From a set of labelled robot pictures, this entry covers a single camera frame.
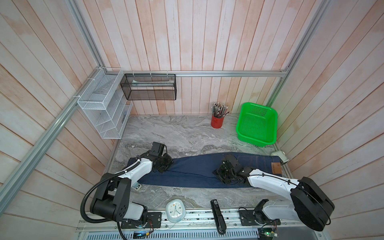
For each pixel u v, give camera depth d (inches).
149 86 40.0
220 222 27.6
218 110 39.7
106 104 27.2
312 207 16.6
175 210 29.1
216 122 42.1
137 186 32.4
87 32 29.6
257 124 45.2
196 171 35.3
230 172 26.3
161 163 29.7
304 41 31.4
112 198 16.9
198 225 28.9
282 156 36.5
